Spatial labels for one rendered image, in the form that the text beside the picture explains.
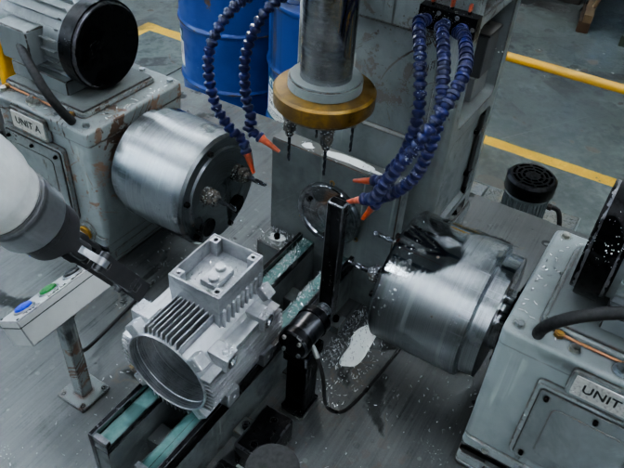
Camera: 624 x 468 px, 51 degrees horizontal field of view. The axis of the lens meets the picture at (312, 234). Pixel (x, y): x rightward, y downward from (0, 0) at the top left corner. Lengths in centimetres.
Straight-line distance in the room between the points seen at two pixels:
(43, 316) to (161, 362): 21
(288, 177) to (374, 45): 33
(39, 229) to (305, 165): 70
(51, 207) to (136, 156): 61
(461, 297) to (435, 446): 34
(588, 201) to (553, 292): 238
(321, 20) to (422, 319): 50
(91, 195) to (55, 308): 40
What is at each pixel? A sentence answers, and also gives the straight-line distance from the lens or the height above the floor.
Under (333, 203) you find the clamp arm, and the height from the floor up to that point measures 125.
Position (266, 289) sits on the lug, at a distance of 111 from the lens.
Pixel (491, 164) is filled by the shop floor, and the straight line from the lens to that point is 354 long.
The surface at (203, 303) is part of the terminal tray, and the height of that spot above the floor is 112.
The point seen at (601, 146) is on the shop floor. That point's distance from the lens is 395.
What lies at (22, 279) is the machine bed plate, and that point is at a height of 80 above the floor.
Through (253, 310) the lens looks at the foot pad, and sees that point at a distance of 110.
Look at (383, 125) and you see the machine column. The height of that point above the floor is 118.
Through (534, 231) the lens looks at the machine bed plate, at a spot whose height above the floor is 80.
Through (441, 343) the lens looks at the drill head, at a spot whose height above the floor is 105.
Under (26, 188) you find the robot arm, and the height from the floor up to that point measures 146.
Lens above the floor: 188
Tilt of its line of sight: 40 degrees down
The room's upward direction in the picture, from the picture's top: 4 degrees clockwise
